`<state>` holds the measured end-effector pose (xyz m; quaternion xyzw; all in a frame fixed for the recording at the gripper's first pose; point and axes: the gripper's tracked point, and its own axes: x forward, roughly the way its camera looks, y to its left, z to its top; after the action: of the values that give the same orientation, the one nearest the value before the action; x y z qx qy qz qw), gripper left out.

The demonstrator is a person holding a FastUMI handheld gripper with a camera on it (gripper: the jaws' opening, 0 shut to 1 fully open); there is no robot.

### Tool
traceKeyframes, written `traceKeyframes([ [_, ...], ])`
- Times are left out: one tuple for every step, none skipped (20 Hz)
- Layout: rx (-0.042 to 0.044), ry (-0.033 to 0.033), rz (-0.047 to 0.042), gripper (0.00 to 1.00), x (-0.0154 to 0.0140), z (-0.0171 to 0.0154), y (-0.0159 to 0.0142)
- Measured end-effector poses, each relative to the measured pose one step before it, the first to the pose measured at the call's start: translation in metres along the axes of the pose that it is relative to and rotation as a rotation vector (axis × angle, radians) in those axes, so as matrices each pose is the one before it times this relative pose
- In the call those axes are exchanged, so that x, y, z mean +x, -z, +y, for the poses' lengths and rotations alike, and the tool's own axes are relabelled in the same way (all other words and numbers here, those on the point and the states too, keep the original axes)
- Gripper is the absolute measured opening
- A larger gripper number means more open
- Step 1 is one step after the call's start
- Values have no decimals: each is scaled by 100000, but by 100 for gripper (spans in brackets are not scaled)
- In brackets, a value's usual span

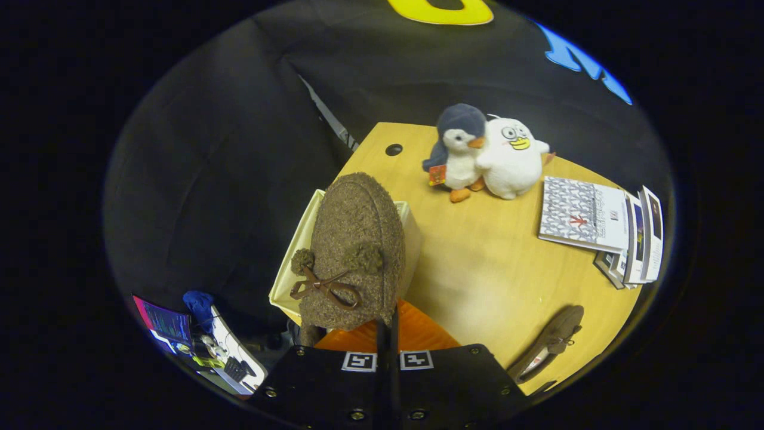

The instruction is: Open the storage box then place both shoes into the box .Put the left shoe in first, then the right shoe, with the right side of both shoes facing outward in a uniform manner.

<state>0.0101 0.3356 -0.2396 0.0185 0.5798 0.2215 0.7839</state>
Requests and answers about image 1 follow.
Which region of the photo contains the brown fuzzy shoe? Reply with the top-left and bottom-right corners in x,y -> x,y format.
289,172 -> 408,348
507,305 -> 585,384

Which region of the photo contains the white booklet blue photo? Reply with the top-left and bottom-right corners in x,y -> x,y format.
621,192 -> 650,285

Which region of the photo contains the white side table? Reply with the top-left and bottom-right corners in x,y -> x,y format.
206,305 -> 269,396

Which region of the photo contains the dark grey book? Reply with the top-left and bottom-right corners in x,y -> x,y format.
593,250 -> 639,291

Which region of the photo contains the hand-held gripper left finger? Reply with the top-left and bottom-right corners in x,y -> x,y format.
248,318 -> 390,430

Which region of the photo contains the grey penguin plush toy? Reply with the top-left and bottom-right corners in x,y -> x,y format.
422,103 -> 488,204

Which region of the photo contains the white duck plush toy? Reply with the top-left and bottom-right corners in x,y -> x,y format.
476,116 -> 557,201

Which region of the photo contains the blue cloth object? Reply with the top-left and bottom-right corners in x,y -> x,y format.
182,291 -> 215,333

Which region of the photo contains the patterned cover book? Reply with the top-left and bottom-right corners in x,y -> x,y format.
538,175 -> 631,255

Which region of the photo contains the beige fabric storage box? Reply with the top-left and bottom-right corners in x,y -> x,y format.
269,189 -> 426,326

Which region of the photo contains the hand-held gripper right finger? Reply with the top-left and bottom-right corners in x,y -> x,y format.
389,299 -> 533,430

